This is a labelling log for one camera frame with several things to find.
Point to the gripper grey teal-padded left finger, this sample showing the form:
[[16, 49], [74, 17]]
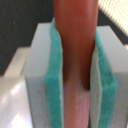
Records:
[[44, 77]]

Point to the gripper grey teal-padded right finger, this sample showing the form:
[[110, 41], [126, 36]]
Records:
[[109, 81]]

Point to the brown toy sausage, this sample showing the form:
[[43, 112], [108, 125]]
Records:
[[76, 22]]

